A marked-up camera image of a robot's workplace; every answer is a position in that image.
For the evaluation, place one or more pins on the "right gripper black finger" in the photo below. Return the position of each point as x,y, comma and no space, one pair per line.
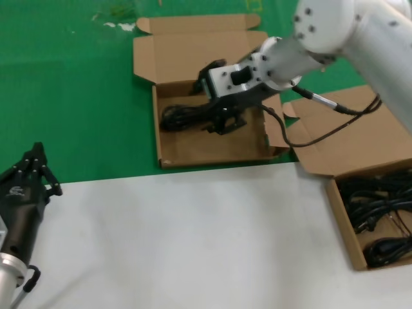
236,120
202,84

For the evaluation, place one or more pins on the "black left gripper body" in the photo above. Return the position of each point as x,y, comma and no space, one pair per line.
19,219

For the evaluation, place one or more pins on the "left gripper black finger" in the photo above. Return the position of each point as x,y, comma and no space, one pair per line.
48,175
25,164

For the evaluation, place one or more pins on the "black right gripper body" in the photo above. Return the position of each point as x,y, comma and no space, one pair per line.
244,98

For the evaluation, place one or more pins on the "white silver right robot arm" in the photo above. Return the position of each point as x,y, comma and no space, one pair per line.
380,38

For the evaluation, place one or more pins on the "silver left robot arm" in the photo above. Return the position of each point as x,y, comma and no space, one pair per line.
8,277

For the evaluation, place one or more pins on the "open brown cardboard box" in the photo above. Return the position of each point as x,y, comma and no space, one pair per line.
199,151
354,145

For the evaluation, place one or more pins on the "green table cloth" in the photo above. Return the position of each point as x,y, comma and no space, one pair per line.
64,96

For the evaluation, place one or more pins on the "white tape scrap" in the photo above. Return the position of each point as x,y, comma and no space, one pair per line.
124,26

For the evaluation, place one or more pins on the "silver right wrist mount block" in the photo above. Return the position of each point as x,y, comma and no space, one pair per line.
222,80

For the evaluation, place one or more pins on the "silver wrist mount block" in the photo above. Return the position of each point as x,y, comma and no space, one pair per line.
222,80
2,235

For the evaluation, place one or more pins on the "silver left wrist mount block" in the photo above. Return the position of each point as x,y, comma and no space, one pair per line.
2,235

